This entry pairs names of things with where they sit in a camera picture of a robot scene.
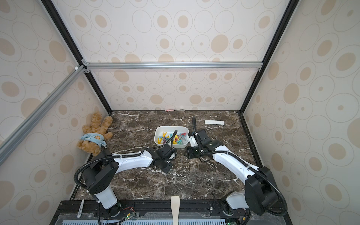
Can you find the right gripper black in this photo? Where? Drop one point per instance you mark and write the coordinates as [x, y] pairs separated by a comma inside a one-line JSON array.
[[198, 135]]

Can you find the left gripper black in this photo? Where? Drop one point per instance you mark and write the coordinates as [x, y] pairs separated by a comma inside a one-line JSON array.
[[170, 166]]

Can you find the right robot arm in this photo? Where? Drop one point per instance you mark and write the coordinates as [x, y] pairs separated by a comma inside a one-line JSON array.
[[261, 193]]

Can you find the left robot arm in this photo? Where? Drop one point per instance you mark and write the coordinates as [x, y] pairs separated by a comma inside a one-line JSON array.
[[96, 176]]

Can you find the white plastic storage box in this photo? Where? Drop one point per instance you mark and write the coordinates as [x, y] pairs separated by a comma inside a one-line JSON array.
[[170, 130]]

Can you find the white paper label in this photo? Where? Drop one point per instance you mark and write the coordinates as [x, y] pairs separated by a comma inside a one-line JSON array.
[[213, 122]]

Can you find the brown teddy bear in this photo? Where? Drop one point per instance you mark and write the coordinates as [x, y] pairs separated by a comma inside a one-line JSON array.
[[95, 135]]

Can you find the horizontal aluminium rail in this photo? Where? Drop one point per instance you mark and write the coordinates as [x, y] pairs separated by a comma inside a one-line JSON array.
[[174, 65]]

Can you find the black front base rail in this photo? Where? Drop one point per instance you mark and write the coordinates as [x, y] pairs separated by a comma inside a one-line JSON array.
[[158, 212]]

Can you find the diagonal aluminium rail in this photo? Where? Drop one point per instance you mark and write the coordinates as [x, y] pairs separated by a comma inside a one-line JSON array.
[[12, 142]]

